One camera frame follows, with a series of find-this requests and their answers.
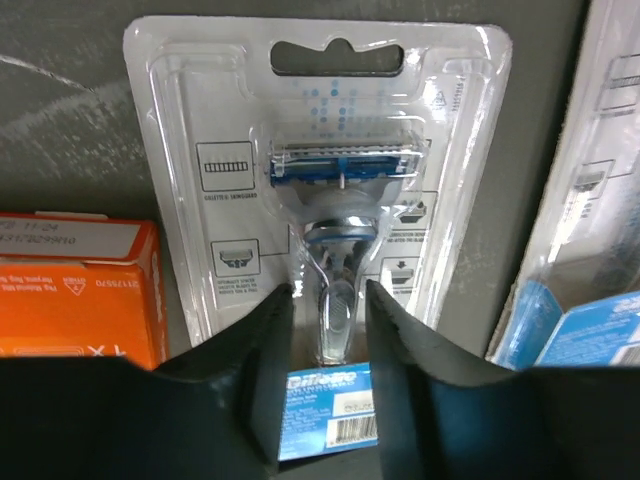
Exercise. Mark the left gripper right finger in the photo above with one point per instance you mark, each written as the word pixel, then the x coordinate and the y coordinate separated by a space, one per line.
pixel 444 413

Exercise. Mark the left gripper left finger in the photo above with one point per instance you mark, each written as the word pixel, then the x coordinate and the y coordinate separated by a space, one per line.
pixel 214 412

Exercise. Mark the blue razor blister pack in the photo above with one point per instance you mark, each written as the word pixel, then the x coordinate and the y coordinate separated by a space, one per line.
pixel 575 301
pixel 320 154

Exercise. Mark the orange razor blade cartridge box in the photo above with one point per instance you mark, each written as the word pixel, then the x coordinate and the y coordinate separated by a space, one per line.
pixel 74 285

